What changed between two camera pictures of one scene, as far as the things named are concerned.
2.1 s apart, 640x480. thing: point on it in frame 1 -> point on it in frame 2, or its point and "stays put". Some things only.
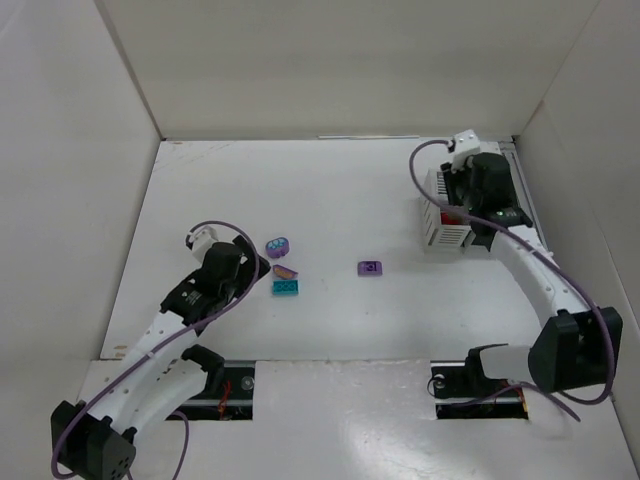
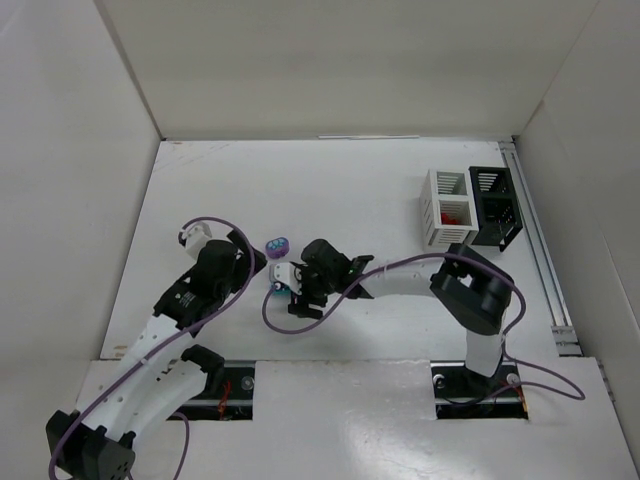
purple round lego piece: x=277 y=247 stays put
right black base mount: x=462 y=390 stays put
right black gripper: x=455 y=181 -> x=304 y=292
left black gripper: x=251 y=261 stays put
